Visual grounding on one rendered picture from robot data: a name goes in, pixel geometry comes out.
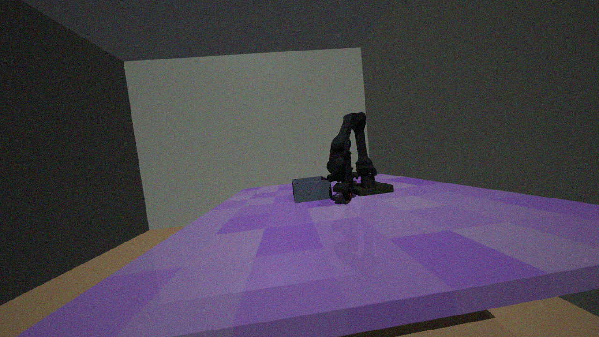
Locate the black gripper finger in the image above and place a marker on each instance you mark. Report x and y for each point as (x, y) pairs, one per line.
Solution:
(352, 185)
(346, 195)

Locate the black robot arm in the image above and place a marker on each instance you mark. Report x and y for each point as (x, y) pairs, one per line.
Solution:
(340, 156)

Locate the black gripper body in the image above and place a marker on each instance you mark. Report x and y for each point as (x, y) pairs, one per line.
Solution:
(346, 177)

